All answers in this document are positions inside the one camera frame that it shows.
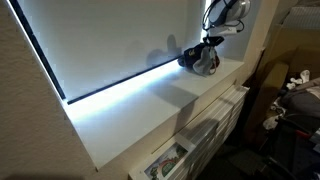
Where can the white crumpled cloth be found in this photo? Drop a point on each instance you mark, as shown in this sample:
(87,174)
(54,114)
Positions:
(270,121)

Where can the white crumpled socks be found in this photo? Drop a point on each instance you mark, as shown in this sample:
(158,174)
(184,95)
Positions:
(298,79)

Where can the black blind bottom bar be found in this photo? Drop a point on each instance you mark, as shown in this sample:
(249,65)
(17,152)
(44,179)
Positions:
(126,78)

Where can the grey clothes pile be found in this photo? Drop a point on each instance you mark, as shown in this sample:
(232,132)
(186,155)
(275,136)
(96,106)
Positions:
(301,100)

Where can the navy cap with yellow brim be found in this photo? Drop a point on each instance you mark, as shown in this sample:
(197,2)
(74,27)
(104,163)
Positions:
(191,55)

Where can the white roller blind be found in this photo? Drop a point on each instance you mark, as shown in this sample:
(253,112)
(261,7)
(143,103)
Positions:
(110,40)

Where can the black window side channel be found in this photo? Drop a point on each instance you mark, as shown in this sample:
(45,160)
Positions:
(36,50)

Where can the white ribbed panel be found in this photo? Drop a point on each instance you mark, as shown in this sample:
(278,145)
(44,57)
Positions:
(305,18)

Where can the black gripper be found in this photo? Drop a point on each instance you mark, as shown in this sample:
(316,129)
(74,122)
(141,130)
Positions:
(214,40)

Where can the framed colourful picture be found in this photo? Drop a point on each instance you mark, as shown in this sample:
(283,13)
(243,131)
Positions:
(163,163)

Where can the white mesh cap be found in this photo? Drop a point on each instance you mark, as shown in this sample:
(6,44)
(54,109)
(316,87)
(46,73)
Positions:
(204,63)

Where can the tan cardboard sheet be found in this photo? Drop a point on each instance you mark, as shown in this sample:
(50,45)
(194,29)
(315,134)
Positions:
(266,100)

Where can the maroon cap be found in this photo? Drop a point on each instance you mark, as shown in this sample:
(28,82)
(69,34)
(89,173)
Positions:
(217,63)

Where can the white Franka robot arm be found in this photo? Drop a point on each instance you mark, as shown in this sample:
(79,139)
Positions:
(233,9)

